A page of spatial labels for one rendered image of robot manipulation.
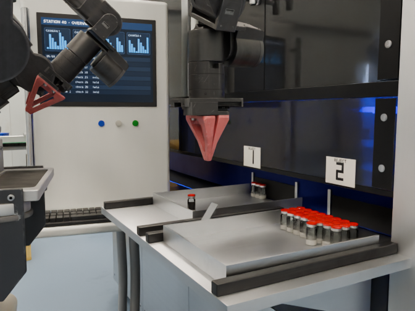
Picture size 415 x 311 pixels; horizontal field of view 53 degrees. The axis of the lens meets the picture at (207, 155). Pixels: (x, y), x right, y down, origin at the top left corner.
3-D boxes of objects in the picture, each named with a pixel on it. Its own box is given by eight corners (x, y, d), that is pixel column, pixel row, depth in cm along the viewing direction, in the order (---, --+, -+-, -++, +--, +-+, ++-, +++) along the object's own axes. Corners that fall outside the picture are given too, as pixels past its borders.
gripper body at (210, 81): (244, 109, 66) (244, 62, 65) (186, 110, 61) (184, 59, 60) (224, 110, 71) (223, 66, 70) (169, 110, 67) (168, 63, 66)
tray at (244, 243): (291, 221, 103) (291, 207, 102) (378, 252, 80) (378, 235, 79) (163, 241, 87) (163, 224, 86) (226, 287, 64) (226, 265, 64)
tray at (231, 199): (249, 193, 138) (249, 183, 137) (302, 210, 115) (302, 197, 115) (152, 204, 121) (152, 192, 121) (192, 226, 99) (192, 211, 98)
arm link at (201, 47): (180, 26, 65) (201, 19, 61) (215, 30, 69) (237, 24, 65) (181, 70, 66) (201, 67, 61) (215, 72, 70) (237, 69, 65)
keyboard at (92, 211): (155, 208, 149) (155, 202, 148) (163, 218, 135) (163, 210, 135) (34, 217, 136) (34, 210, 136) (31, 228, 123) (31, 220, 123)
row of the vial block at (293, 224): (285, 227, 97) (286, 208, 96) (343, 249, 81) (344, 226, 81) (278, 228, 96) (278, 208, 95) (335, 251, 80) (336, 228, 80)
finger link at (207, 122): (243, 160, 66) (243, 101, 65) (204, 164, 63) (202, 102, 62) (222, 156, 72) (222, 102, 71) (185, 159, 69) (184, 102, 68)
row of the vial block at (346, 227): (293, 226, 98) (293, 207, 97) (352, 247, 82) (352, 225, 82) (286, 227, 97) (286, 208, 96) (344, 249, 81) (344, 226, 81)
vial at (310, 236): (311, 242, 86) (312, 220, 85) (318, 245, 84) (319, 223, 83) (303, 243, 85) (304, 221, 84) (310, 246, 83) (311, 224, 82)
